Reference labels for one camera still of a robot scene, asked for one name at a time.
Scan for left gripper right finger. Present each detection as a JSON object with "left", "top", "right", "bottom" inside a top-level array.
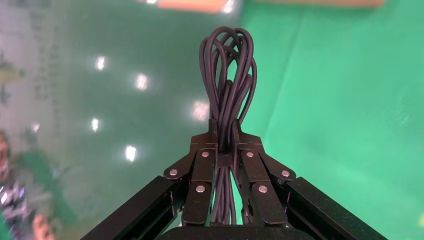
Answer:
[{"left": 231, "top": 119, "right": 389, "bottom": 240}]

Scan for green table mat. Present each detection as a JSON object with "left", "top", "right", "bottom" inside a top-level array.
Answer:
[{"left": 231, "top": 0, "right": 424, "bottom": 240}]

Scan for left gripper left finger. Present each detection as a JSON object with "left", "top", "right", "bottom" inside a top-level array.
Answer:
[{"left": 81, "top": 119, "right": 220, "bottom": 240}]

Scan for black data cable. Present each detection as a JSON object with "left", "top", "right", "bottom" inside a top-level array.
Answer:
[{"left": 198, "top": 26, "right": 258, "bottom": 227}]

